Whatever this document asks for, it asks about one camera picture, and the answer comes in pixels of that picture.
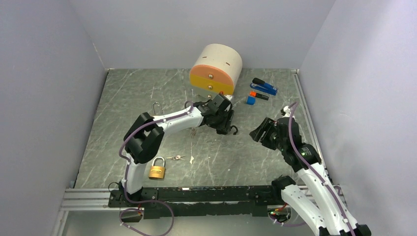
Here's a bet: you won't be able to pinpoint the black padlock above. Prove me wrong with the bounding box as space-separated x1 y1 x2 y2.
228 125 238 135

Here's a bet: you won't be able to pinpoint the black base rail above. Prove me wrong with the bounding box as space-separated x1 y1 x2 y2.
108 185 292 223

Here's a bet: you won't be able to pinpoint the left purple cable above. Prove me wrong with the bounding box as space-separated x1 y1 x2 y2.
118 100 177 236

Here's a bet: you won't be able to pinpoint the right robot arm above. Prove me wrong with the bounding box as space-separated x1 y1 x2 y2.
249 117 372 236

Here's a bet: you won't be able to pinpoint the blue cube block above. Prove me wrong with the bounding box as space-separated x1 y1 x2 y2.
246 96 256 105

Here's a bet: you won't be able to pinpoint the keys of yellow padlock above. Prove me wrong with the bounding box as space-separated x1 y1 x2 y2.
190 128 196 139

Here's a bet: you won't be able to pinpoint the orange black highlighter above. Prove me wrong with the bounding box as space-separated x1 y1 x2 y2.
249 91 269 100

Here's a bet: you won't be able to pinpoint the blue black stapler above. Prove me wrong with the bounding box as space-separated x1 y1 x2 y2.
250 78 278 96

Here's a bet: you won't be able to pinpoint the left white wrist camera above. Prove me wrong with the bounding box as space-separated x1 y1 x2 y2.
223 94 234 102

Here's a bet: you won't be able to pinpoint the short shackle brass padlock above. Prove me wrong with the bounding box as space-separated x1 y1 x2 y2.
148 157 166 179

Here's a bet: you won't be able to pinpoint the round mini drawer cabinet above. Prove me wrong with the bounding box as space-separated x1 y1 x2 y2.
189 44 242 99

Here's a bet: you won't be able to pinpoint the long shackle brass padlock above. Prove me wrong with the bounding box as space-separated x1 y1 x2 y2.
152 102 163 115

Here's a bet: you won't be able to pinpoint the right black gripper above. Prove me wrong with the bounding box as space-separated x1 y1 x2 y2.
250 117 287 151

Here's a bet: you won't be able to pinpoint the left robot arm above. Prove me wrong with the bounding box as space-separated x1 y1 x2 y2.
119 93 234 207

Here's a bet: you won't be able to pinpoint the silver key bunch middle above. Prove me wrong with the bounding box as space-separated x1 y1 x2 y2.
167 155 185 161

